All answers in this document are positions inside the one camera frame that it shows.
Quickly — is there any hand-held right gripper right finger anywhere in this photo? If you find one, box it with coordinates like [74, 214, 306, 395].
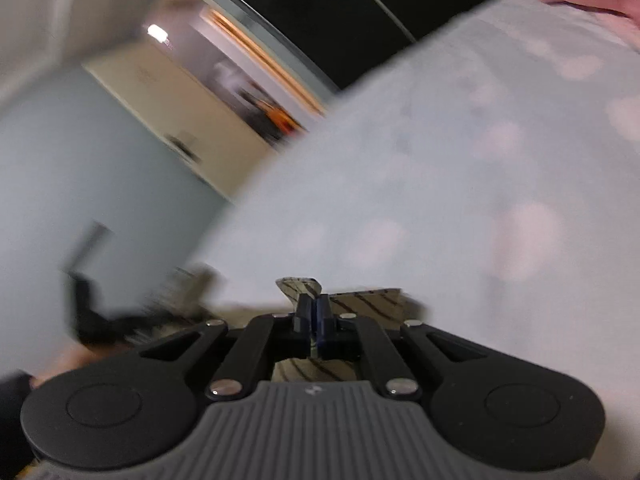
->
[316, 295, 488, 401]

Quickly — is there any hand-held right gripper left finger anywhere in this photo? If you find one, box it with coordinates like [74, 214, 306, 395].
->
[140, 294, 313, 402]

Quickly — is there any olive striped shirt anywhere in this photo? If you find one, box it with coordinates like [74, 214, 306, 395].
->
[272, 275, 416, 383]

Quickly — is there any orange stool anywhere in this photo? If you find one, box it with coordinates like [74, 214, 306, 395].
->
[245, 95, 306, 141]

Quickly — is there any beige room door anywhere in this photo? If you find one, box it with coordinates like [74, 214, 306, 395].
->
[82, 42, 281, 198]

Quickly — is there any black sliding wardrobe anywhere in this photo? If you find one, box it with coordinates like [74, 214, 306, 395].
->
[192, 0, 513, 92]

